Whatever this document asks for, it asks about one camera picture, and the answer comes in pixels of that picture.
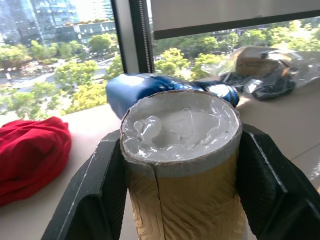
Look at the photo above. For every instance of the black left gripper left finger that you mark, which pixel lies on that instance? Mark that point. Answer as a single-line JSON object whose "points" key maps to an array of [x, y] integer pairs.
{"points": [[85, 190]]}

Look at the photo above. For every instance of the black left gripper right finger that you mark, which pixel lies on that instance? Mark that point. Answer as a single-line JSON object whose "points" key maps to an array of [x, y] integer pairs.
{"points": [[270, 190]]}

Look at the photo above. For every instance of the brown ribbed paper cup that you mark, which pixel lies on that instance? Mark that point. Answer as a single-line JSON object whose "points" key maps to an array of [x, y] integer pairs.
{"points": [[185, 160]]}

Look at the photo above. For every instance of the red cloth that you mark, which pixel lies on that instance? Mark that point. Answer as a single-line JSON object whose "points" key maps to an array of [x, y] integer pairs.
{"points": [[30, 155]]}

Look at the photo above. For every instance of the blue plastic bag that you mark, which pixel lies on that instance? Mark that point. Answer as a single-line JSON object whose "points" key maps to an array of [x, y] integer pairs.
{"points": [[140, 90]]}

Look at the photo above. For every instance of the clear plastic bag with items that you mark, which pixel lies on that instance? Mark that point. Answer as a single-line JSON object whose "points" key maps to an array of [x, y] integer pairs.
{"points": [[265, 75]]}

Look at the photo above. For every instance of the grey roller blind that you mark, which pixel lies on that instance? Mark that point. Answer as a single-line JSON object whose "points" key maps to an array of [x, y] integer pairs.
{"points": [[225, 15]]}

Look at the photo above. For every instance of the dark window frame post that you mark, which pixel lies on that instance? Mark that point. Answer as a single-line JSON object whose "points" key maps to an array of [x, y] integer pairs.
{"points": [[133, 35]]}

